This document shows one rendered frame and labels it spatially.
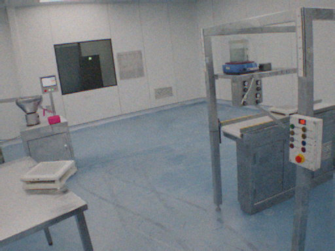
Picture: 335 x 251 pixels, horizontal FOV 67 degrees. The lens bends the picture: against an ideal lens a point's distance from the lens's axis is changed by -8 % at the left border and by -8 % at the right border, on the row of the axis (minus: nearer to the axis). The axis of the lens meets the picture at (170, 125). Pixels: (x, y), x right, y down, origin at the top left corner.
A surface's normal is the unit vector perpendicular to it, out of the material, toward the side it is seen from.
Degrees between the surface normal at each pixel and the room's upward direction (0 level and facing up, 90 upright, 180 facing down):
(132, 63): 90
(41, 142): 90
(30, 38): 90
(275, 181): 91
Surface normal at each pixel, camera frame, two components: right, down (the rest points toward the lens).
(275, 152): 0.39, 0.19
